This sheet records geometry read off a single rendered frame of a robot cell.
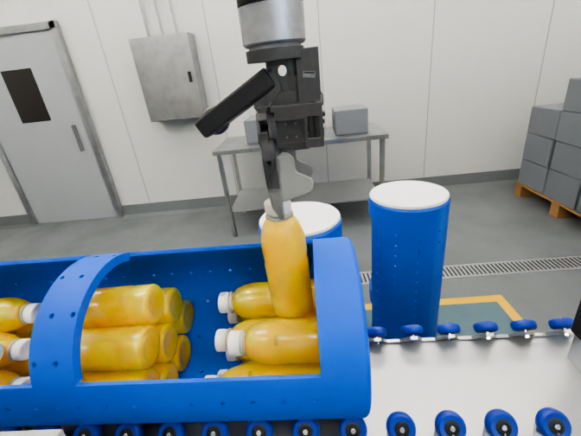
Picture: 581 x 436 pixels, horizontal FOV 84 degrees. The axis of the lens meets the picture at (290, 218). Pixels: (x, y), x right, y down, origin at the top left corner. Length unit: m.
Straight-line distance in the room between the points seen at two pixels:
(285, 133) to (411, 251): 0.88
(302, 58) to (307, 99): 0.05
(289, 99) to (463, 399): 0.59
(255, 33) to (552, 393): 0.74
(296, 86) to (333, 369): 0.36
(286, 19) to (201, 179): 3.84
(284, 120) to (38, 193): 4.89
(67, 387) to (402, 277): 1.04
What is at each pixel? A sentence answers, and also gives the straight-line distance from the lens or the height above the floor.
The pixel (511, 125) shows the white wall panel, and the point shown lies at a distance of 4.55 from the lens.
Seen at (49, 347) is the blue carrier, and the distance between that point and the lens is 0.59.
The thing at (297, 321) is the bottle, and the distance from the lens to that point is 0.52.
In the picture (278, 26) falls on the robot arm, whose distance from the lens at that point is 0.40.
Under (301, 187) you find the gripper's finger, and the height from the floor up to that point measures 1.35.
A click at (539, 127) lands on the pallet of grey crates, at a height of 0.74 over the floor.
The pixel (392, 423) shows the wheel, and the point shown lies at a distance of 0.62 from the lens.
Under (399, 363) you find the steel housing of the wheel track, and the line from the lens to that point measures 0.75.
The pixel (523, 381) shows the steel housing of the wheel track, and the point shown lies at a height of 0.93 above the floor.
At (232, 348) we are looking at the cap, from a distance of 0.54.
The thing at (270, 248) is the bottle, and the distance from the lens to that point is 0.47.
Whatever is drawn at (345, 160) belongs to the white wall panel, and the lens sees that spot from 3.98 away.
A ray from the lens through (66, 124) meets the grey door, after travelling 4.67.
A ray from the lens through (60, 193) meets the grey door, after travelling 5.03.
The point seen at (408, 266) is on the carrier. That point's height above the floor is 0.81.
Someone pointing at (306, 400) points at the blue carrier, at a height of 1.09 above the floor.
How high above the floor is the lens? 1.49
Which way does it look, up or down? 24 degrees down
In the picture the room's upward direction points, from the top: 7 degrees counter-clockwise
